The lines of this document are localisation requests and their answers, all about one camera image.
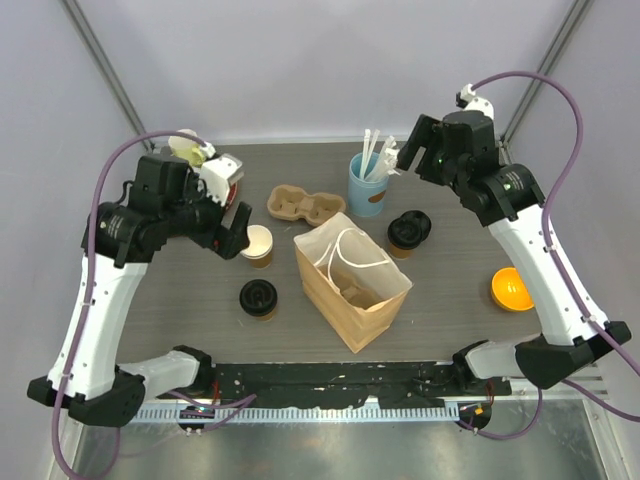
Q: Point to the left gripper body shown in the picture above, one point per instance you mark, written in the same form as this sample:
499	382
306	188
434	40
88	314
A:
200	217

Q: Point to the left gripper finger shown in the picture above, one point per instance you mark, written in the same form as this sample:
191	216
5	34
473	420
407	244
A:
231	246
241	219

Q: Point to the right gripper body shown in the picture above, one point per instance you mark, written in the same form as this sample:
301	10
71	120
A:
440	168

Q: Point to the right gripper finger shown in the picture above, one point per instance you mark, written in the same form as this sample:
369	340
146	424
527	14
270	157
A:
425	133
406	155

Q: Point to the stack of paper cups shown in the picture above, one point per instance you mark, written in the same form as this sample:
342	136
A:
259	253

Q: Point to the black lid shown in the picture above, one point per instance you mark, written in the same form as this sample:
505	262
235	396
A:
404	230
258	298

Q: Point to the paper cup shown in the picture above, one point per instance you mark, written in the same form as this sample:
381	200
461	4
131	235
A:
267	316
401	251

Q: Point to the brown paper bag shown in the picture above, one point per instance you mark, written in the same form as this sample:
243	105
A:
336	250

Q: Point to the stack of black lids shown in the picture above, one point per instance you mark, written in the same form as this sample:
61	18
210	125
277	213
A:
423	221

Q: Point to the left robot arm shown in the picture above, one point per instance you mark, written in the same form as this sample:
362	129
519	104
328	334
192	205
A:
95	389

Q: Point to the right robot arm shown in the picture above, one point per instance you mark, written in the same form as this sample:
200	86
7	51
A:
575	332

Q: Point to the white wrapped straws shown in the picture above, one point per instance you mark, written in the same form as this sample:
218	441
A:
377	164

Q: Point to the red round tray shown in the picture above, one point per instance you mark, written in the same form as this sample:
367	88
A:
230	194

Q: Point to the yellow mug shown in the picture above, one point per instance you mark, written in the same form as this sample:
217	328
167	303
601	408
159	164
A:
188	150

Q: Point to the blue straw holder cup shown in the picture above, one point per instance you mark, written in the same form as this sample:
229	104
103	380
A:
364	199

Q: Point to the orange bowl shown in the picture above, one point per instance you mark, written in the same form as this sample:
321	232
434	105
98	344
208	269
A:
509	291

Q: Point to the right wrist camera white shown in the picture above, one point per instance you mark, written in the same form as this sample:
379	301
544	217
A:
467	99

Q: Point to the aluminium front rail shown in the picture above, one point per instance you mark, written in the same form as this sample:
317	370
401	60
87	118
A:
168	410

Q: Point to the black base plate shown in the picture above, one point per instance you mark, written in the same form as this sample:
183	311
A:
343	385

